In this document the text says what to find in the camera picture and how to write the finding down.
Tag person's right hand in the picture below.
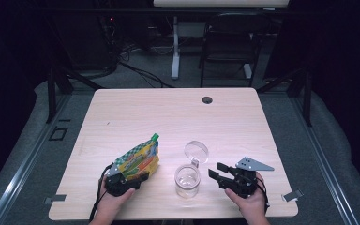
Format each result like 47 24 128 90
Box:
224 172 269 218

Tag clear plastic jar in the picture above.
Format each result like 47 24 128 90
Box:
173 140 210 200

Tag black chair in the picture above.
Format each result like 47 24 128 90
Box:
199 12 271 88

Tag colourful snack bag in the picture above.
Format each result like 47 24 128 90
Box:
114 133 161 181

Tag person's left hand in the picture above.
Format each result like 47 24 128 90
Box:
95 176 137 218

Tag right hand-held gripper black cable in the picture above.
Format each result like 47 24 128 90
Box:
256 177 271 214

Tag white desk leg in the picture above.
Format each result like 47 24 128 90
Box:
170 15 182 81

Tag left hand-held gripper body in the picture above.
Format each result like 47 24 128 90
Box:
104 163 143 198

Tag grey tape strip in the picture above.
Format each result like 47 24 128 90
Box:
42 193 68 205
281 188 305 203

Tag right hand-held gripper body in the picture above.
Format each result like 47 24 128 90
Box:
218 157 276 199

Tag aluminium floor rail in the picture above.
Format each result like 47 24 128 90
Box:
0 93 73 225
292 97 360 225

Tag left hand-held gripper black cable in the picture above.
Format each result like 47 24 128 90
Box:
88 162 114 221

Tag hand-held gripper black cable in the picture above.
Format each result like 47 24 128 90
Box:
256 177 271 214
88 162 114 221

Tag black frame strut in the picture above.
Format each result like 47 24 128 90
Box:
45 66 105 124
256 66 313 128

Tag black floor cables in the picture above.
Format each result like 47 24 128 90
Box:
118 60 174 89

